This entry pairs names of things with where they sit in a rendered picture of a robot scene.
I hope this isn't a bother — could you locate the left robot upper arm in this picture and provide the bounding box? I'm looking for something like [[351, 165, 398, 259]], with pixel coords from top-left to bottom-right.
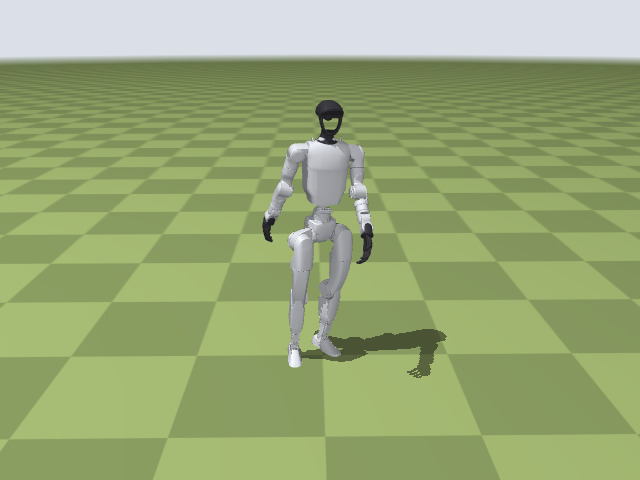
[[348, 144, 367, 199]]

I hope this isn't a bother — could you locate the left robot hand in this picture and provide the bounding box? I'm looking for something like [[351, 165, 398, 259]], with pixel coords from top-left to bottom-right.
[[356, 223, 373, 264]]

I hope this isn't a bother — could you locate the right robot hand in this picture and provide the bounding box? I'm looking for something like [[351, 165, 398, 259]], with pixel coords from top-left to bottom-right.
[[262, 216, 275, 242]]

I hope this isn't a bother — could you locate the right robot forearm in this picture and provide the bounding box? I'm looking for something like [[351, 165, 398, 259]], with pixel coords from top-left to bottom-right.
[[264, 182, 287, 222]]

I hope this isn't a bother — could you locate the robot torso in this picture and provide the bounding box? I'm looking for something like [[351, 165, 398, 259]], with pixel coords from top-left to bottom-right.
[[302, 137, 351, 242]]

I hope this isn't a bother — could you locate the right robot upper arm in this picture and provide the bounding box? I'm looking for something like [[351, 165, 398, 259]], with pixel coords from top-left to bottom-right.
[[279, 143, 309, 197]]

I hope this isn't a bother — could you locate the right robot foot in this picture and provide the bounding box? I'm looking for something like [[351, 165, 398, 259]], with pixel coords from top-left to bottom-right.
[[288, 342, 302, 368]]

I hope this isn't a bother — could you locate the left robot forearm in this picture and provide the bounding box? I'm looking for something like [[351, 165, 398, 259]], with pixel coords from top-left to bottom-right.
[[354, 186, 374, 234]]

